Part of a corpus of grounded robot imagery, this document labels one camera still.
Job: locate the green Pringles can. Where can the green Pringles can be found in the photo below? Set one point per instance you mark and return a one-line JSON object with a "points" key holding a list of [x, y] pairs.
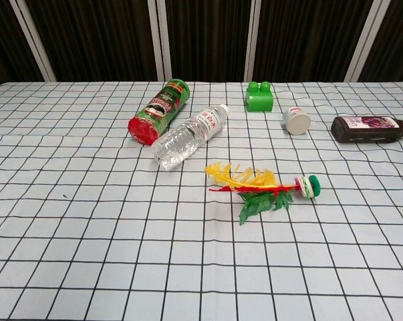
{"points": [[161, 110]]}

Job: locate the clear plastic water bottle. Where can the clear plastic water bottle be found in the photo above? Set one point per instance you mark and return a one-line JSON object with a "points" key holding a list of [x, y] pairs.
{"points": [[191, 132]]}

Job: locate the small white jar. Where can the small white jar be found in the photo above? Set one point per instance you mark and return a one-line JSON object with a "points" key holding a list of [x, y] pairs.
{"points": [[296, 121]]}

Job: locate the dark brown juice bottle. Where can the dark brown juice bottle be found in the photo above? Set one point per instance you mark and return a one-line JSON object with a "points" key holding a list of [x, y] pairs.
{"points": [[365, 128]]}

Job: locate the white checkered tablecloth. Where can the white checkered tablecloth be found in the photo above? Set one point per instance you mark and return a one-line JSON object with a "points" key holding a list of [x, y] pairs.
{"points": [[121, 234]]}

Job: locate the green toy building block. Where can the green toy building block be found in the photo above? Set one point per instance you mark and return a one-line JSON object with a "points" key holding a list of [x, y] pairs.
{"points": [[259, 100]]}

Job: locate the white partition frame post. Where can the white partition frame post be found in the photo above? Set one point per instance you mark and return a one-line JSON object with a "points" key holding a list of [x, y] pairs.
{"points": [[34, 40], [159, 40], [253, 40], [363, 40]]}

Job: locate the colourful feather shuttlecock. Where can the colourful feather shuttlecock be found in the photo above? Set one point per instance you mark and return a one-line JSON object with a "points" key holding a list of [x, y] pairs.
{"points": [[254, 185]]}

